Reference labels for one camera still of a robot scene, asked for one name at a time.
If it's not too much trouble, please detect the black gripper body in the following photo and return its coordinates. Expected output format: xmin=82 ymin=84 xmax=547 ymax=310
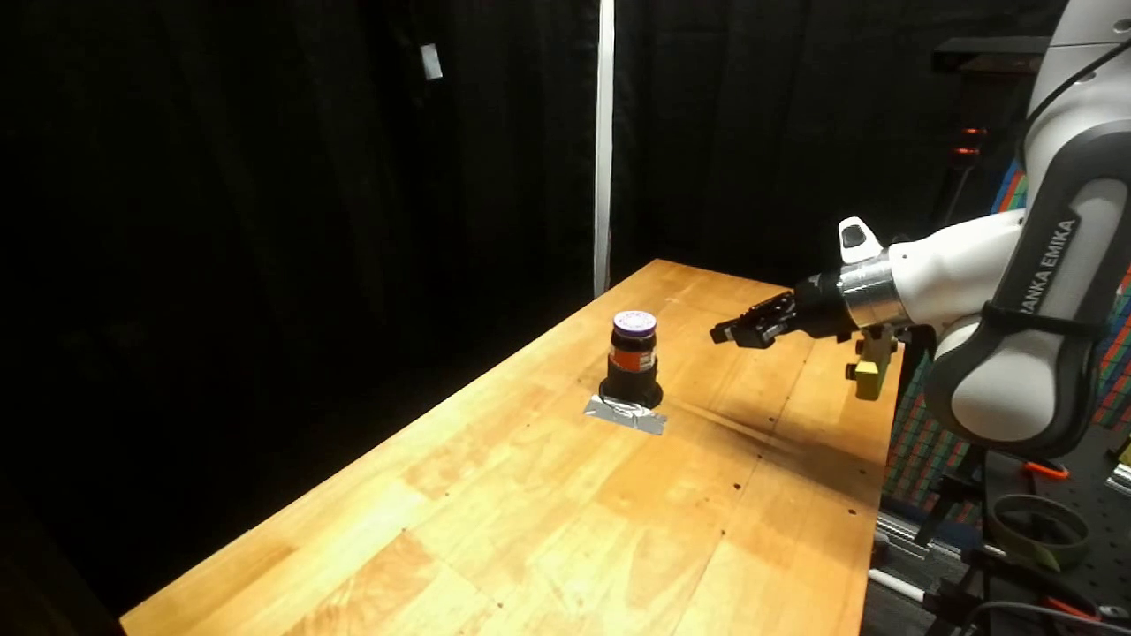
xmin=788 ymin=268 xmax=860 ymax=347

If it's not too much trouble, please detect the white vertical pole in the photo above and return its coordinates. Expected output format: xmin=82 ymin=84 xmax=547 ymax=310
xmin=592 ymin=0 xmax=620 ymax=300

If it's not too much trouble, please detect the black robot cart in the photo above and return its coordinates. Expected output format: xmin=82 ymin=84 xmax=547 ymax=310
xmin=863 ymin=468 xmax=1131 ymax=636

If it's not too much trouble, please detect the black equipment stand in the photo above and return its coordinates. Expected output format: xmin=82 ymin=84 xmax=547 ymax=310
xmin=931 ymin=32 xmax=1070 ymax=228

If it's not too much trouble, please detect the white tag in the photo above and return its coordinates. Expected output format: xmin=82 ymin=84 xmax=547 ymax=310
xmin=417 ymin=40 xmax=448 ymax=84

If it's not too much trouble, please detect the black curtain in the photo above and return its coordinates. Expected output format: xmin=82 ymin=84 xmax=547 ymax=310
xmin=0 ymin=0 xmax=1070 ymax=623

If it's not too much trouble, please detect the small grey base plate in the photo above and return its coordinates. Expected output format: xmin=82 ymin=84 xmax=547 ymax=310
xmin=583 ymin=390 xmax=672 ymax=439

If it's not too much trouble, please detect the orange clamp handle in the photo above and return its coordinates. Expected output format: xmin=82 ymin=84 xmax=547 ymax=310
xmin=1018 ymin=451 xmax=1075 ymax=487

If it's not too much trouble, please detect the grey looped strap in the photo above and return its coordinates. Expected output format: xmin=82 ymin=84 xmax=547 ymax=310
xmin=984 ymin=487 xmax=1097 ymax=575

